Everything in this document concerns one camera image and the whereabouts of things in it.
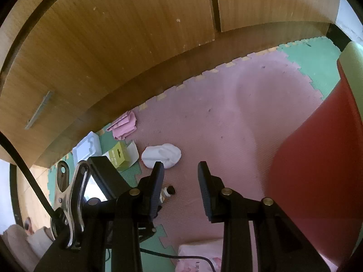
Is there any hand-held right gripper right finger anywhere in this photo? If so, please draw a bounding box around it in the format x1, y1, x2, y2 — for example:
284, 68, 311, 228
198, 161, 331, 272

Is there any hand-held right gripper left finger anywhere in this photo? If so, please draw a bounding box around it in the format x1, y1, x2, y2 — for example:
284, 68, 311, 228
34, 161, 165, 272

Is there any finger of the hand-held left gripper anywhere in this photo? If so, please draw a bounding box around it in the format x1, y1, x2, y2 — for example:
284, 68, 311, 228
86, 155, 134, 204

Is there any white cloth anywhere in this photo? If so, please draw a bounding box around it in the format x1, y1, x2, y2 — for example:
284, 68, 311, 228
141, 142, 182, 170

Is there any pink cloth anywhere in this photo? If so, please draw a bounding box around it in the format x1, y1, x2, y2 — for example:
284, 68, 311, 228
106, 110, 138, 141

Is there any red bin with green rim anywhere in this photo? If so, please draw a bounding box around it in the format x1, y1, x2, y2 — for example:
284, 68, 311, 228
269, 41, 363, 272

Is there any person's left hand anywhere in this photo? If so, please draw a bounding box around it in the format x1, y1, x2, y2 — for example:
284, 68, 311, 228
0, 223, 54, 272

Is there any small bottle with black cap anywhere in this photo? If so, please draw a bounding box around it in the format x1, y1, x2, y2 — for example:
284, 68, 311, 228
159, 185, 176, 204

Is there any green cardboard box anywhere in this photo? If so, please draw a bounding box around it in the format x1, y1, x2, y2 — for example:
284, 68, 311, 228
108, 140, 140, 171

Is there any green foam floor mat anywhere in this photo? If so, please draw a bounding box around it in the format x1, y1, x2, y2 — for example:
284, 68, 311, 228
139, 223, 182, 272
276, 37, 342, 101
47, 129, 144, 204

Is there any white tray box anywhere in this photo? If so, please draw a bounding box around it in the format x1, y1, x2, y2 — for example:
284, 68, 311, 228
72, 131, 103, 168

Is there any metal spring clip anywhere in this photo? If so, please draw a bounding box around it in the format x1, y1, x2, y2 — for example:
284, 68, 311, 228
51, 160, 91, 251

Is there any pink printed packet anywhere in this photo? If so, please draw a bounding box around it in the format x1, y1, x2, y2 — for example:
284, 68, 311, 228
177, 238, 226, 272

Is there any pink foam floor mat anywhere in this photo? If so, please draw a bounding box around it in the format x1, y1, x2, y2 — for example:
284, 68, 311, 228
132, 45, 341, 272

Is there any wooden cabinet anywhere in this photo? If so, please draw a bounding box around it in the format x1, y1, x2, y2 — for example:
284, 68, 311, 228
0, 0, 342, 170

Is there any thin black cable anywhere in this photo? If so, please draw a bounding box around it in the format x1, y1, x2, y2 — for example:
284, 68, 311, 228
139, 246, 217, 272

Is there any thick black cable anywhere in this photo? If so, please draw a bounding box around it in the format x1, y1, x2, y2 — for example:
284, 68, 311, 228
0, 132, 61, 224

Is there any metal cabinet handle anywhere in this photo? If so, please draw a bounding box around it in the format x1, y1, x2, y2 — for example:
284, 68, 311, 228
25, 90, 55, 130

